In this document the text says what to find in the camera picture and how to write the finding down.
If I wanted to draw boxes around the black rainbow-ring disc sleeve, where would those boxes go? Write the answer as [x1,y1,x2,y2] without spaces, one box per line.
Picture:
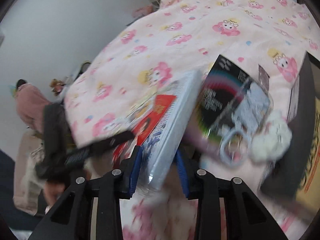
[197,54,253,137]

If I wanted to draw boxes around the white fluffy pompom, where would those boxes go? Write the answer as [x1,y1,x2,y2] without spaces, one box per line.
[250,110,293,162]

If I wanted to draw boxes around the dark patterned packet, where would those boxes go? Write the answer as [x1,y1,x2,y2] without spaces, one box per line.
[258,64,271,91]

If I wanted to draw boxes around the yellow printed cardboard box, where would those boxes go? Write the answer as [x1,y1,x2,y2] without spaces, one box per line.
[297,110,320,201]

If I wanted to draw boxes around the portrait cutout card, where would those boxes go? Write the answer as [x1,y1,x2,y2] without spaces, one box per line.
[126,97,157,128]

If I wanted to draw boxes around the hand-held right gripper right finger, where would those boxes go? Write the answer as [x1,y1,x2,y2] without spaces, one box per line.
[174,149,289,240]

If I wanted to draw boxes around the brown plush toy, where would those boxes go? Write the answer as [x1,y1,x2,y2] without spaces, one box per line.
[49,78,66,97]

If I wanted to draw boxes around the person's left hand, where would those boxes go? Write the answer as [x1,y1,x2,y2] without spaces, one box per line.
[45,177,69,213]

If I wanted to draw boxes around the clear phone case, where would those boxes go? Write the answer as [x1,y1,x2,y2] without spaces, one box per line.
[232,80,273,135]

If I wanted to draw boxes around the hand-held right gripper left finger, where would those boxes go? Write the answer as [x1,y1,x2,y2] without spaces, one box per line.
[28,145,144,240]

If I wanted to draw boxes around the beige bag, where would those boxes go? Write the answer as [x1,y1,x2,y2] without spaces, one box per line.
[13,130,49,216]

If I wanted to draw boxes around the pink printed blanket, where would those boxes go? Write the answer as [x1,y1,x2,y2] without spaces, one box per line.
[64,0,320,240]

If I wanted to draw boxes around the red portrait card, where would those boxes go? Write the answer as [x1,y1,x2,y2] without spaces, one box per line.
[112,94,178,165]

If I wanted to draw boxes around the clear blue-print acrylic case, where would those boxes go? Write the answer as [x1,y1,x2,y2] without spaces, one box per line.
[140,70,203,192]

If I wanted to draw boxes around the pink hanging coat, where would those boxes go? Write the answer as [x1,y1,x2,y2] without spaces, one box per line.
[15,80,52,133]

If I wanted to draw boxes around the black box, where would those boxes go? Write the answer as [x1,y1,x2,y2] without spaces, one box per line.
[260,52,318,202]

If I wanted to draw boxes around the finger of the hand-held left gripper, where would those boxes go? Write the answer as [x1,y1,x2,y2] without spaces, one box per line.
[89,131,136,155]

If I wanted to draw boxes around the dark blue cloth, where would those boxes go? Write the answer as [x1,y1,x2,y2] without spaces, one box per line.
[0,149,40,232]

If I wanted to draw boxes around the pale blue scissors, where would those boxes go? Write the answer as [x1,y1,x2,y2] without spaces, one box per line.
[219,126,248,167]

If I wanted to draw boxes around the pink plush item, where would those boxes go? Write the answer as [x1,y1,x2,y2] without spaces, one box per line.
[132,4,155,18]

